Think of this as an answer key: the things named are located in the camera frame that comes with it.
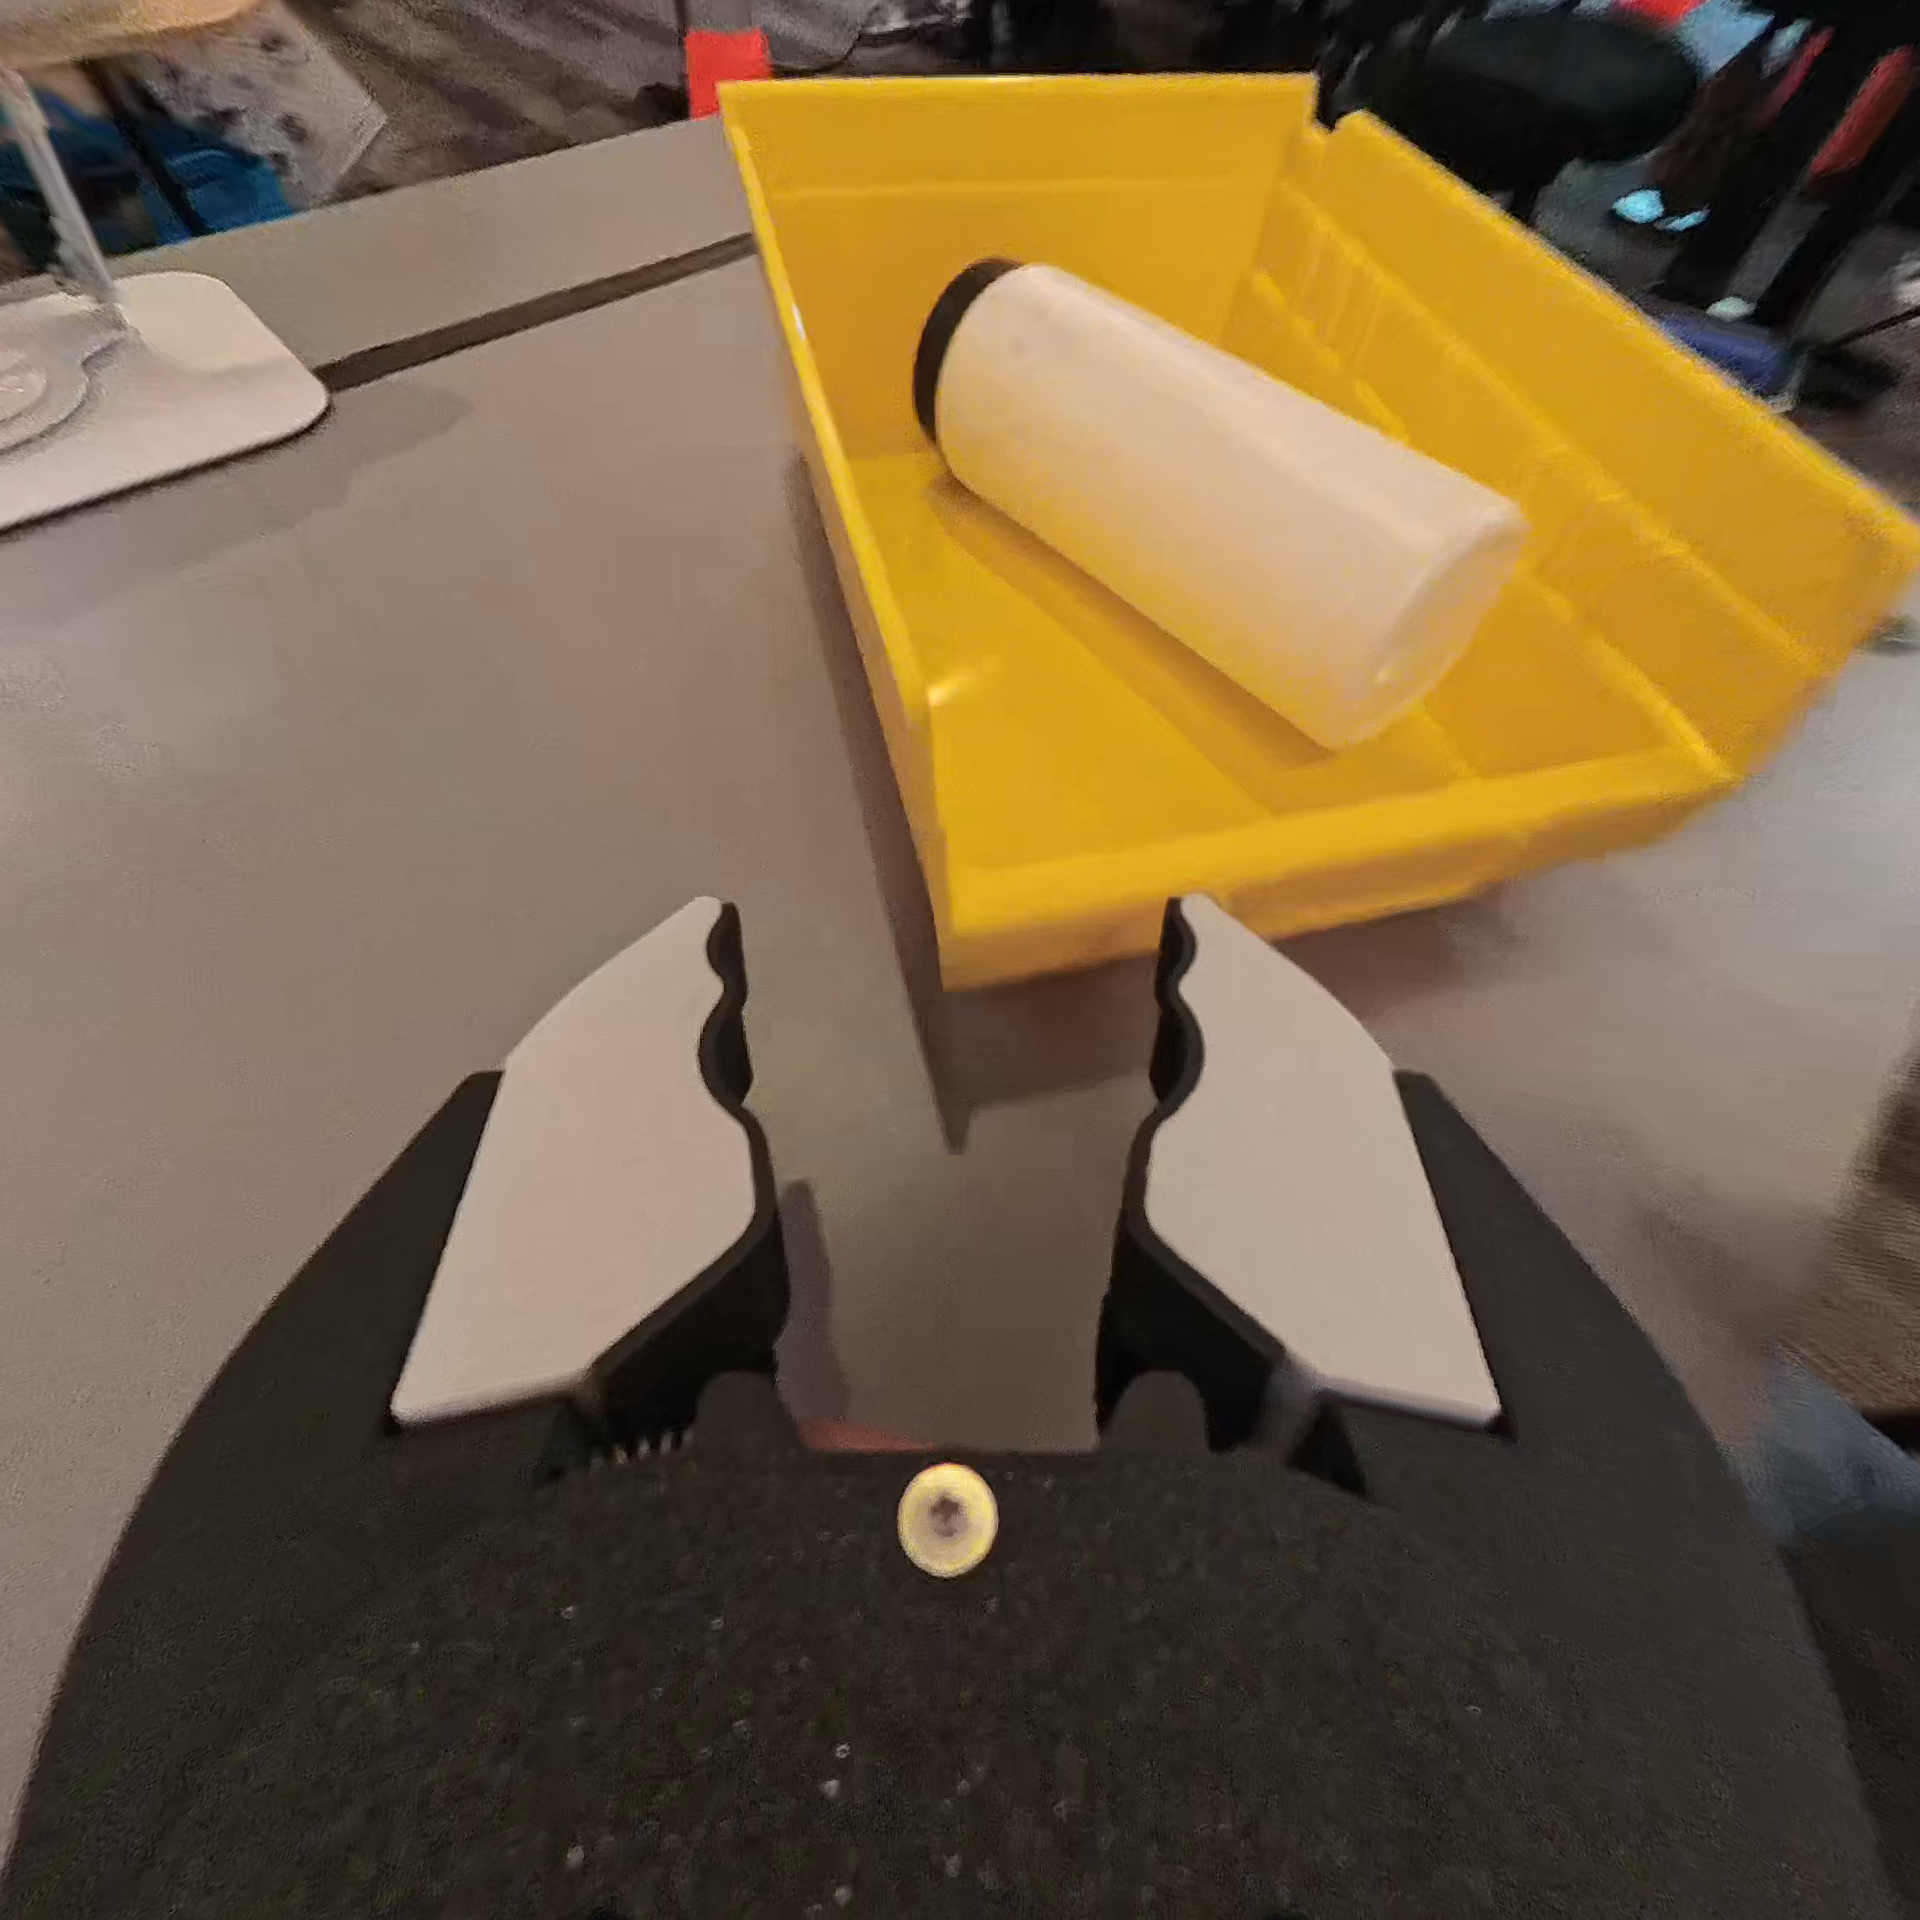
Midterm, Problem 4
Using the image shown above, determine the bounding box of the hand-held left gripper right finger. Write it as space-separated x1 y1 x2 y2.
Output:
1093 895 1507 1458

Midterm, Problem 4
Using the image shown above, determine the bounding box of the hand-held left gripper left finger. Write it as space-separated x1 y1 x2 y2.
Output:
388 897 789 1446

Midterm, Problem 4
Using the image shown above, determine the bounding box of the yellow plastic bin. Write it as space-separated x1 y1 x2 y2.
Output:
717 73 1920 995

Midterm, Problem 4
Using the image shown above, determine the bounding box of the white plastic bottle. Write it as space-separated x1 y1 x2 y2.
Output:
932 268 1530 756

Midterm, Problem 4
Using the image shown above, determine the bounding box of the black bottle lid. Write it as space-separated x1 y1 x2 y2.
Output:
912 259 1032 449

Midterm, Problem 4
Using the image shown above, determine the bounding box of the instruction sheet on wooden stand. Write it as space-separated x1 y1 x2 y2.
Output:
0 0 334 535

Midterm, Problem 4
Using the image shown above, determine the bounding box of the blue bag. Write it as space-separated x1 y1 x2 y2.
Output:
0 92 298 274

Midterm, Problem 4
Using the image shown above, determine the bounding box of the black office chair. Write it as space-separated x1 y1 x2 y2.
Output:
1319 0 1709 229

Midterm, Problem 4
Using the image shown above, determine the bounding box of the printed paper sheet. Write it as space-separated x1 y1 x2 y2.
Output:
142 0 391 217

